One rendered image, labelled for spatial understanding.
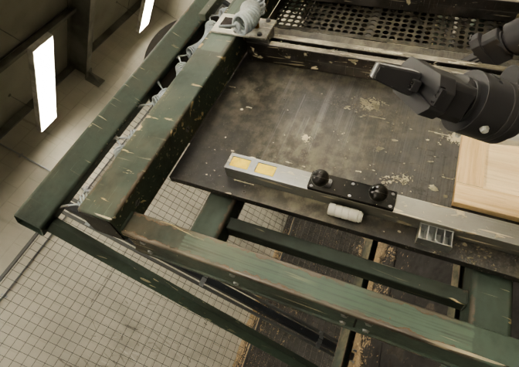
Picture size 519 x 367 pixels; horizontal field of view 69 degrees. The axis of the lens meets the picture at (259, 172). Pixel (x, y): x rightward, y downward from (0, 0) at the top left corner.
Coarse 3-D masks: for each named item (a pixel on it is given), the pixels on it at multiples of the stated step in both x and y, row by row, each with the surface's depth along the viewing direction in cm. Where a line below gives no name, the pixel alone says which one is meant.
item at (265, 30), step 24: (264, 0) 112; (216, 24) 123; (264, 24) 120; (264, 48) 121; (288, 48) 118; (312, 48) 116; (336, 48) 116; (360, 48) 114; (336, 72) 118; (360, 72) 114; (456, 72) 103
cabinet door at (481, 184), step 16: (464, 144) 95; (480, 144) 95; (496, 144) 95; (464, 160) 93; (480, 160) 92; (496, 160) 92; (512, 160) 92; (464, 176) 90; (480, 176) 90; (496, 176) 90; (512, 176) 89; (464, 192) 88; (480, 192) 87; (496, 192) 87; (512, 192) 87; (464, 208) 87; (480, 208) 85; (496, 208) 85; (512, 208) 84
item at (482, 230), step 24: (240, 168) 96; (288, 168) 95; (312, 192) 91; (384, 216) 87; (408, 216) 84; (432, 216) 83; (456, 216) 82; (480, 216) 82; (480, 240) 80; (504, 240) 78
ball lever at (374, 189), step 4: (376, 184) 76; (380, 184) 76; (372, 188) 75; (376, 188) 75; (380, 188) 75; (384, 188) 75; (368, 192) 76; (372, 192) 75; (376, 192) 75; (380, 192) 74; (384, 192) 74; (372, 196) 75; (376, 196) 75; (380, 196) 74; (384, 196) 75; (376, 200) 75; (380, 200) 75; (384, 200) 75
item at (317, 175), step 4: (316, 172) 79; (320, 172) 78; (324, 172) 78; (312, 176) 79; (316, 176) 78; (320, 176) 78; (324, 176) 78; (328, 176) 79; (312, 180) 79; (316, 180) 78; (320, 180) 78; (324, 180) 78; (328, 180) 79; (316, 184) 79; (320, 184) 78; (324, 184) 79; (328, 184) 88
